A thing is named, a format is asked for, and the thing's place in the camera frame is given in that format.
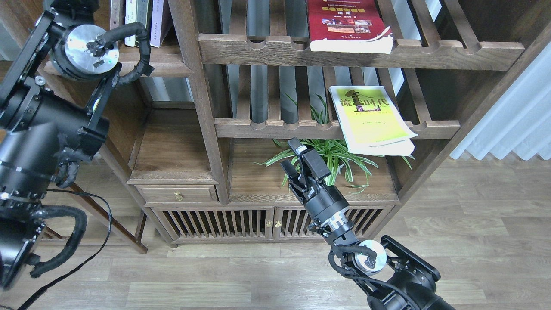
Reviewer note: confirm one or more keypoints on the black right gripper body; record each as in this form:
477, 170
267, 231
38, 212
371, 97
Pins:
324, 203

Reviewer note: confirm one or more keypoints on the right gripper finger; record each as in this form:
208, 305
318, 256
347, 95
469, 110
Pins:
290, 171
296, 146

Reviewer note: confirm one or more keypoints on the maroon book white characters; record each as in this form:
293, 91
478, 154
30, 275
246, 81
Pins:
117, 13

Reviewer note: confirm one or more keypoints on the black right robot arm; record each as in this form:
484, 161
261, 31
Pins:
392, 276

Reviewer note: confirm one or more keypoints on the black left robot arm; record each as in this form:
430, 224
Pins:
47, 137

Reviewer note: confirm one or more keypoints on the red book on top shelf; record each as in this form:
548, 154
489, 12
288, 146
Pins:
347, 26

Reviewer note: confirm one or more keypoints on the green spider plant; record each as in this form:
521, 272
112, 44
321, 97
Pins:
334, 152

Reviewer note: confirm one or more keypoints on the yellow-green book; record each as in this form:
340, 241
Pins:
370, 122

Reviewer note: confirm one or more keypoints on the dark wooden bookshelf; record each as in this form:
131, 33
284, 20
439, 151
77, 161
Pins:
253, 78

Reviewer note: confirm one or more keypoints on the lavender upright book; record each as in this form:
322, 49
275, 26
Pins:
161, 22

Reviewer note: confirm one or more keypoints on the dark green upright book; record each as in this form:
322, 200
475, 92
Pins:
144, 11

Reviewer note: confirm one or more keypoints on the white curtain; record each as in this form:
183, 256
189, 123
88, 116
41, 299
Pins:
520, 121

